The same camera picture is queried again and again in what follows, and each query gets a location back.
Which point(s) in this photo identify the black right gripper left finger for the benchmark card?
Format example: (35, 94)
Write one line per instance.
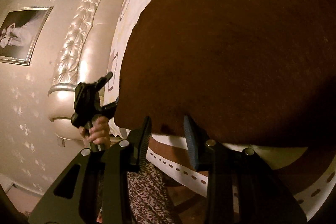
(72, 198)

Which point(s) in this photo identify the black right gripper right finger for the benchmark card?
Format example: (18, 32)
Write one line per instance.
(262, 196)

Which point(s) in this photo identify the brown argyle sweater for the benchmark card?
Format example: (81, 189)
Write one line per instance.
(256, 72)

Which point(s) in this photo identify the person's left hand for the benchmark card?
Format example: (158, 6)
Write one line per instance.
(98, 134)

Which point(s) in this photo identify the cream tufted leather headboard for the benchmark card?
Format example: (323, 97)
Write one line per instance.
(83, 58)

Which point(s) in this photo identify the floral patterned trousers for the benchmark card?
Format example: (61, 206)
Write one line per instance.
(149, 198)

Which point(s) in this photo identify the white patterned bed sheet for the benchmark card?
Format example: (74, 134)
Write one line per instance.
(308, 172)

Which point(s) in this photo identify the framed black white photo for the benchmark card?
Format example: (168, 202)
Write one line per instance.
(20, 31)

